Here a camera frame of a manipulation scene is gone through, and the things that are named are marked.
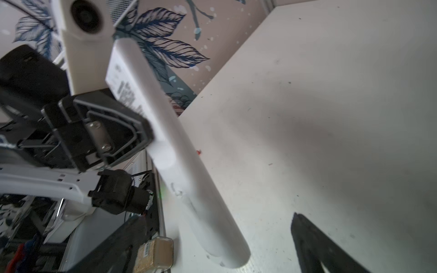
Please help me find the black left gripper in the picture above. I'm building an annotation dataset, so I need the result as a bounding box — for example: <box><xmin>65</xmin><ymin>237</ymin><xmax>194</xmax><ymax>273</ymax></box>
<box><xmin>1</xmin><ymin>45</ymin><xmax>154</xmax><ymax>172</ymax></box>

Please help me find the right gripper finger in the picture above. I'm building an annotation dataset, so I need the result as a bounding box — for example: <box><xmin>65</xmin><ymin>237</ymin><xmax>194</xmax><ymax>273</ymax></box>
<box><xmin>291</xmin><ymin>213</ymin><xmax>368</xmax><ymax>273</ymax></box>

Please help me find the white remote control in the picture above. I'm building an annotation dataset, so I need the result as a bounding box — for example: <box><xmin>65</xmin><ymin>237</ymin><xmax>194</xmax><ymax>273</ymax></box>
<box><xmin>105</xmin><ymin>38</ymin><xmax>250</xmax><ymax>268</ymax></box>

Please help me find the glass spice jar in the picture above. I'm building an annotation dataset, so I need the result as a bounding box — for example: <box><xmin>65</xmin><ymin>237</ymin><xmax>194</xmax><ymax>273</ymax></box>
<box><xmin>133</xmin><ymin>237</ymin><xmax>174</xmax><ymax>273</ymax></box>

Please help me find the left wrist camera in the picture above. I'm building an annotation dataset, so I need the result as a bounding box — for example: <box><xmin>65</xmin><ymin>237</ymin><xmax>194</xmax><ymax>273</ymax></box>
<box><xmin>51</xmin><ymin>1</ymin><xmax>115</xmax><ymax>96</ymax></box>

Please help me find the white wire mesh basket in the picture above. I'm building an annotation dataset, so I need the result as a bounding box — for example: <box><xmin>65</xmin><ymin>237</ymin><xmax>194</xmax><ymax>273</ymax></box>
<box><xmin>105</xmin><ymin>0</ymin><xmax>138</xmax><ymax>26</ymax></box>

